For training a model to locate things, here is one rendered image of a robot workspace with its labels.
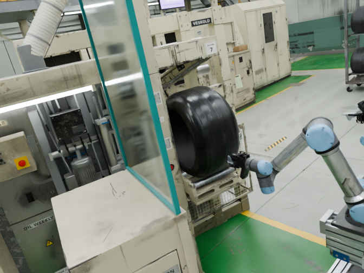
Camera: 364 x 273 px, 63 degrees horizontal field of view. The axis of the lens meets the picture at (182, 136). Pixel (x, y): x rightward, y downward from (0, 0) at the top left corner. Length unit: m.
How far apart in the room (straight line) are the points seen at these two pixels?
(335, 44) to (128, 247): 12.80
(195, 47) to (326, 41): 11.53
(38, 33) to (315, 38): 12.48
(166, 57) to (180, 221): 1.29
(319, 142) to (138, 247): 0.92
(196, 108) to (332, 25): 11.84
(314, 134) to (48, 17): 1.52
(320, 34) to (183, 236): 12.82
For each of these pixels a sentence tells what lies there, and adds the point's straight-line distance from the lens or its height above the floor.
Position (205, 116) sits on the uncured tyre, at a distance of 1.74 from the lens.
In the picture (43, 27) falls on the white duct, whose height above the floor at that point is 2.01.
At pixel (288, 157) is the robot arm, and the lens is 1.70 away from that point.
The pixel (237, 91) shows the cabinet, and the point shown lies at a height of 0.44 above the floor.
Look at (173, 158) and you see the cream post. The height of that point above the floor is 1.11.
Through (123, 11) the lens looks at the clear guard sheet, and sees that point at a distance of 0.92.
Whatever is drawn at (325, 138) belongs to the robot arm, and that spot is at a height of 1.27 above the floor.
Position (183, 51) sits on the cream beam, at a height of 1.72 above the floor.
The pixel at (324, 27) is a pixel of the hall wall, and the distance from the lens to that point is 13.49.
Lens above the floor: 1.83
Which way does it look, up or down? 19 degrees down
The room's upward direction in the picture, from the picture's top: 12 degrees counter-clockwise
